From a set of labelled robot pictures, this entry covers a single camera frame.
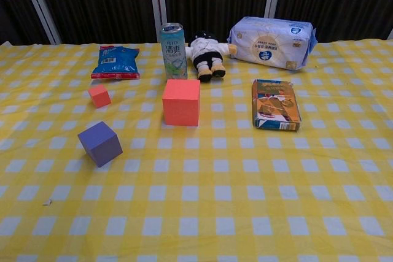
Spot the small orange foam cube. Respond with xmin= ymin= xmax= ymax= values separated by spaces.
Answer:
xmin=88 ymin=84 xmax=112 ymax=109

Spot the purple foam cube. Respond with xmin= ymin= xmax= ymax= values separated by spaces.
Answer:
xmin=77 ymin=121 xmax=123 ymax=169

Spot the large orange foam cube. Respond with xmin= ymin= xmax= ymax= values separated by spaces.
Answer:
xmin=161 ymin=79 xmax=201 ymax=127

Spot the black white plush doll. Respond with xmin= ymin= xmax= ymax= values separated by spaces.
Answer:
xmin=187 ymin=29 xmax=238 ymax=83

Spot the light blue drink can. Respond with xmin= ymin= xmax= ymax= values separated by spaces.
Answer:
xmin=159 ymin=22 xmax=189 ymax=80

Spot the yellow checked tablecloth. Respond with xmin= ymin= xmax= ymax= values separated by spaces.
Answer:
xmin=0 ymin=39 xmax=393 ymax=262

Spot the orange biscuit box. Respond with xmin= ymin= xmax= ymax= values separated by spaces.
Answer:
xmin=251 ymin=79 xmax=302 ymax=132

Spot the blue snack bag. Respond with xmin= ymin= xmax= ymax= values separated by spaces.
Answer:
xmin=90 ymin=45 xmax=141 ymax=80

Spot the pale blue tissue pack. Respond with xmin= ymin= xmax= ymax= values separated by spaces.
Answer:
xmin=227 ymin=16 xmax=317 ymax=72

